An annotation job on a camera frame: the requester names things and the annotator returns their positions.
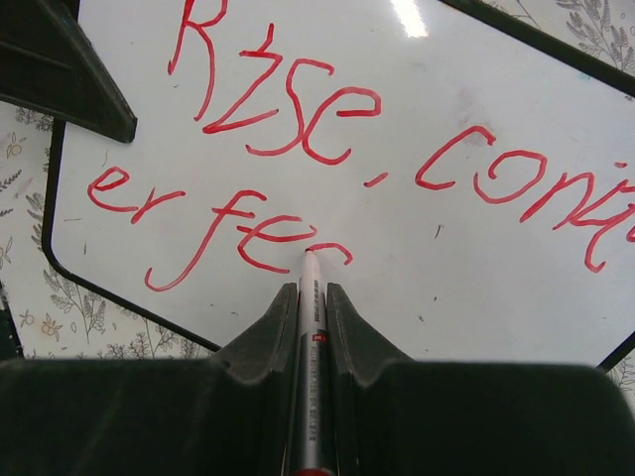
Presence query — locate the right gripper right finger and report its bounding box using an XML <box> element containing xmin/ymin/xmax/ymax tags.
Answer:
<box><xmin>326</xmin><ymin>284</ymin><xmax>634</xmax><ymax>475</ymax></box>

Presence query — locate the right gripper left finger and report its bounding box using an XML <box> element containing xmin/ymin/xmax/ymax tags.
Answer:
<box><xmin>1</xmin><ymin>284</ymin><xmax>298</xmax><ymax>475</ymax></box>

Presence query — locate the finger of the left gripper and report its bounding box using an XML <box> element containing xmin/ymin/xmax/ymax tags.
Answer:
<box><xmin>1</xmin><ymin>1</ymin><xmax>137</xmax><ymax>144</ymax></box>

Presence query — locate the red whiteboard marker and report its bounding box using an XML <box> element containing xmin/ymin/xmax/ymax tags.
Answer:
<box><xmin>286</xmin><ymin>251</ymin><xmax>337</xmax><ymax>475</ymax></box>

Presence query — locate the small whiteboard black frame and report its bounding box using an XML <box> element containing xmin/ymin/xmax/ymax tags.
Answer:
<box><xmin>42</xmin><ymin>0</ymin><xmax>635</xmax><ymax>373</ymax></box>

